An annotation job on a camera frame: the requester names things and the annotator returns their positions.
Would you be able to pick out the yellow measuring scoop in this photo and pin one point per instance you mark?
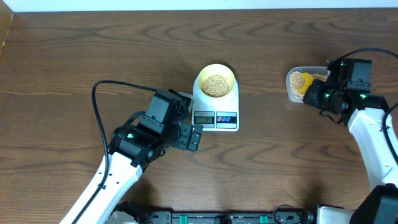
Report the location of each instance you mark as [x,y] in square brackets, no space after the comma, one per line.
[307,81]

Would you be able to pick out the white digital kitchen scale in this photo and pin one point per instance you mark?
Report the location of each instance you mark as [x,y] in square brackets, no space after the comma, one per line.
[216,114]

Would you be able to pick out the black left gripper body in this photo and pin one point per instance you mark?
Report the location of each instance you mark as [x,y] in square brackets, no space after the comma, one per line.
[184,129]

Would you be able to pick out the clear plastic container of soybeans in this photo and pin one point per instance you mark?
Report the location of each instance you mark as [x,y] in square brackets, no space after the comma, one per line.
[294,80]

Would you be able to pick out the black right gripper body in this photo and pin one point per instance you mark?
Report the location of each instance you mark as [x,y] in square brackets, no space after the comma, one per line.
[320,96]

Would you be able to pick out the yellow bowl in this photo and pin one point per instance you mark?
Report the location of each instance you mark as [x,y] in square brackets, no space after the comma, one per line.
[216,80]

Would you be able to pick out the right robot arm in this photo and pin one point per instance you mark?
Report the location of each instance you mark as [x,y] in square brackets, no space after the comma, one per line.
[347,93]

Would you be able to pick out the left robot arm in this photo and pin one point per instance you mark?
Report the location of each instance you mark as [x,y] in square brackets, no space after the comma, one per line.
[132,149]

